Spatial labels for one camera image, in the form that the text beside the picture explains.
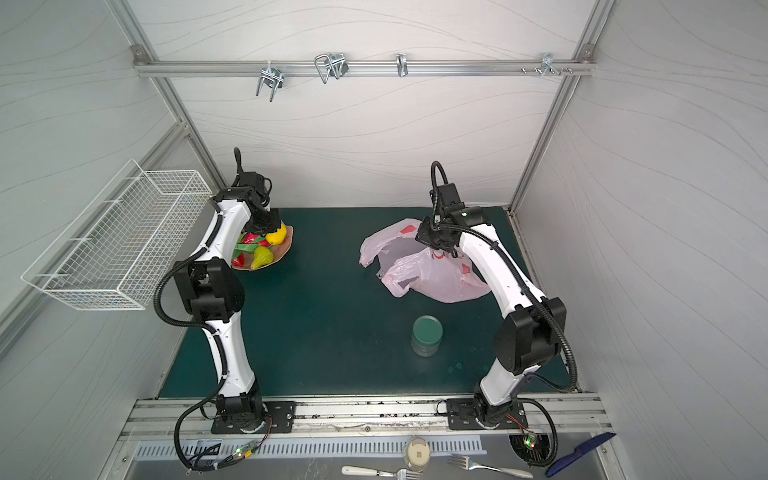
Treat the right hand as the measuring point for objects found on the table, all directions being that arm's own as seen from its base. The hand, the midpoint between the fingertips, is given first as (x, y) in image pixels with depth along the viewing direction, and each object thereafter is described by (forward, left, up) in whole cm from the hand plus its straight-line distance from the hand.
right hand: (428, 230), depth 84 cm
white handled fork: (-54, +6, -23) cm, 59 cm away
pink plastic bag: (-13, +4, -2) cm, 13 cm away
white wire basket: (-16, +73, +10) cm, 75 cm away
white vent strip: (-52, +51, -24) cm, 76 cm away
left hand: (+7, +48, -6) cm, 49 cm away
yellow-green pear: (-2, +53, -14) cm, 55 cm away
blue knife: (-47, -37, -23) cm, 65 cm away
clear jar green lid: (-26, 0, -13) cm, 29 cm away
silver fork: (-51, -9, -22) cm, 56 cm away
